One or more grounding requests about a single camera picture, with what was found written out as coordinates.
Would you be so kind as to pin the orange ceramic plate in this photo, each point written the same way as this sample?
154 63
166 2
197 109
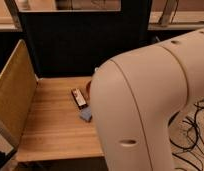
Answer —
88 86

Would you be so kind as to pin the wooden left side panel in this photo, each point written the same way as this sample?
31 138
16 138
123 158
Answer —
17 87

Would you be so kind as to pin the blue cloth piece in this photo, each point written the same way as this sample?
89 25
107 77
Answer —
85 114

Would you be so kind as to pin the black back panel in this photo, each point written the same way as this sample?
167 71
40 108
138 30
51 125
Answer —
75 43

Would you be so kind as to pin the dark candy bar box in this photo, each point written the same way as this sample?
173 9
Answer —
79 98

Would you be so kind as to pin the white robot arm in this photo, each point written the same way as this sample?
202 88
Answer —
133 96

